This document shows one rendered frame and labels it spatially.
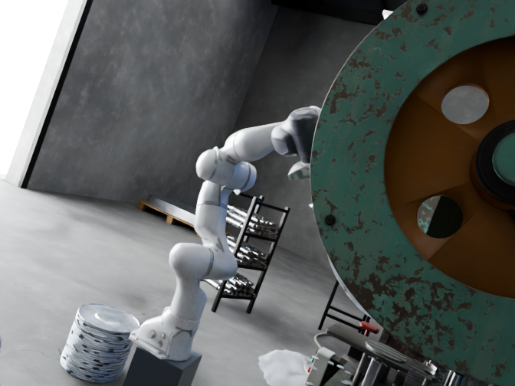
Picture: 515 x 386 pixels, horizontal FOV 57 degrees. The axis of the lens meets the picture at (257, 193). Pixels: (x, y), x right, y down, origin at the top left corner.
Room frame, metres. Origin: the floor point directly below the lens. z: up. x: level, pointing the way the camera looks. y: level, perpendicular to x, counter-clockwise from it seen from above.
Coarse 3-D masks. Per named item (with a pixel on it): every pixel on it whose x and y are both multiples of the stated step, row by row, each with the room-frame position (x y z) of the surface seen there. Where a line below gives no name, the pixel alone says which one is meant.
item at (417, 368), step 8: (416, 360) 1.41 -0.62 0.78; (416, 368) 1.32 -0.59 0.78; (424, 368) 1.35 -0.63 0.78; (408, 376) 1.27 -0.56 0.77; (416, 376) 1.27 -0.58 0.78; (424, 376) 1.28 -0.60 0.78; (440, 376) 1.33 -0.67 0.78; (408, 384) 1.27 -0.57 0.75; (416, 384) 1.26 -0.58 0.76; (432, 384) 1.25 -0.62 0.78; (440, 384) 1.26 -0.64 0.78
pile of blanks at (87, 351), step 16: (80, 320) 2.11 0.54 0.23; (80, 336) 2.09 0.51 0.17; (96, 336) 2.06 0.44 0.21; (112, 336) 2.07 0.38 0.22; (128, 336) 2.13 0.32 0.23; (64, 352) 2.12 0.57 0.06; (80, 352) 2.06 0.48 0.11; (96, 352) 2.07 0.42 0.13; (112, 352) 2.11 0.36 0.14; (128, 352) 2.20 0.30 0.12; (64, 368) 2.08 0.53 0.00; (80, 368) 2.07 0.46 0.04; (96, 368) 2.09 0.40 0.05; (112, 368) 2.11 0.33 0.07
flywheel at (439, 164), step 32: (448, 64) 1.04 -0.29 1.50; (480, 64) 1.02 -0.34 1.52; (512, 64) 0.99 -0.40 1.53; (416, 96) 1.06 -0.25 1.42; (512, 96) 0.99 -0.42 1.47; (416, 128) 1.05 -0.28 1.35; (448, 128) 1.02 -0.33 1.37; (480, 128) 1.00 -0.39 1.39; (512, 128) 0.87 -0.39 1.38; (416, 160) 1.04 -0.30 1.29; (448, 160) 1.01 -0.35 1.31; (480, 160) 0.89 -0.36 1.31; (512, 160) 0.85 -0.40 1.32; (416, 192) 1.03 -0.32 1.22; (448, 192) 1.00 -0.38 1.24; (480, 192) 0.97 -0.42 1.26; (512, 192) 0.86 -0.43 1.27; (416, 224) 1.02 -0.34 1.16; (480, 224) 0.97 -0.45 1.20; (512, 224) 0.95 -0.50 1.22; (448, 256) 0.99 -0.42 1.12; (480, 256) 0.96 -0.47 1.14; (512, 256) 0.94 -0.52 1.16; (480, 288) 0.95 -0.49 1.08; (512, 288) 0.93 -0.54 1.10
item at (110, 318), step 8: (96, 304) 2.30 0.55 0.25; (80, 312) 2.15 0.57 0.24; (88, 312) 2.18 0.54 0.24; (96, 312) 2.21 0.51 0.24; (104, 312) 2.23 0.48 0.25; (112, 312) 2.28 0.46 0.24; (120, 312) 2.31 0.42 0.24; (88, 320) 2.10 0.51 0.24; (96, 320) 2.13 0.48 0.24; (104, 320) 2.15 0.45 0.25; (112, 320) 2.18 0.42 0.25; (120, 320) 2.21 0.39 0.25; (128, 320) 2.26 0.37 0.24; (136, 320) 2.29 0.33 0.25; (104, 328) 2.08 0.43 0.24; (112, 328) 2.11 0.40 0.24; (120, 328) 2.14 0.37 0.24; (128, 328) 2.17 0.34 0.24; (136, 328) 2.21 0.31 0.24
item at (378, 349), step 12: (336, 324) 1.48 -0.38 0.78; (336, 336) 1.37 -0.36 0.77; (348, 336) 1.39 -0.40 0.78; (360, 336) 1.44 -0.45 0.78; (360, 348) 1.34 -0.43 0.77; (372, 348) 1.34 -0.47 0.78; (384, 348) 1.38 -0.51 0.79; (384, 360) 1.31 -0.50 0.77; (396, 360) 1.32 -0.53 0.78; (408, 360) 1.38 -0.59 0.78; (360, 372) 1.35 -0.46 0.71; (384, 372) 1.32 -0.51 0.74
